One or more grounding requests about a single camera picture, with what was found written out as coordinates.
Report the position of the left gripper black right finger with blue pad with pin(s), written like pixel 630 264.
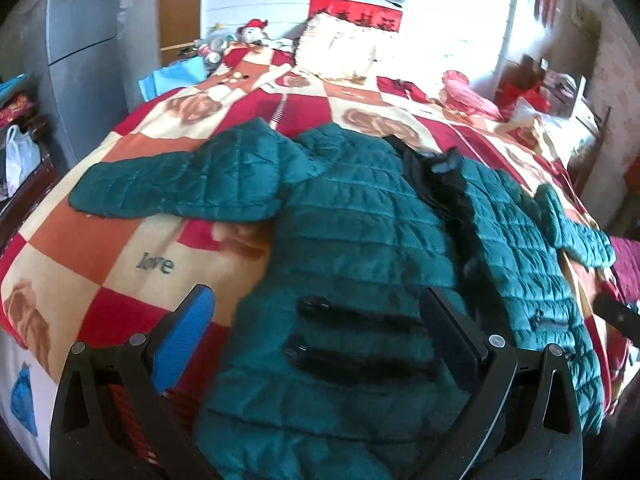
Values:
pixel 521 420

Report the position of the brown wooden door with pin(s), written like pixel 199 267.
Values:
pixel 179 27

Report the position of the cluttered bedside table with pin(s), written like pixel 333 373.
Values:
pixel 556 104

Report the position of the white plush toy red hat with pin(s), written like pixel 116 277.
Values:
pixel 253 32

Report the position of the white plastic bag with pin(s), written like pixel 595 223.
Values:
pixel 22 158

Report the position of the cream lace pillow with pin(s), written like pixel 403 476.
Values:
pixel 335 49

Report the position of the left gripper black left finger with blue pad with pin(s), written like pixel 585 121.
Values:
pixel 111 417

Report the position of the pink ruffled pillow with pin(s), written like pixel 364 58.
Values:
pixel 461 97

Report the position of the grey refrigerator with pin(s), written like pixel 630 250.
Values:
pixel 74 57

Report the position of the light blue bag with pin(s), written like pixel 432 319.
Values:
pixel 181 74

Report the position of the red banner with characters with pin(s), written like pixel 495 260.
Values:
pixel 359 13

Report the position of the red orange cream checkered blanket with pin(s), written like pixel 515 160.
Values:
pixel 68 276

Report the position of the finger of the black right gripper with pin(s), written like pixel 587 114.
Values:
pixel 625 320

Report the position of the teal quilted puffer jacket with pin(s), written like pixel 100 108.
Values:
pixel 328 372

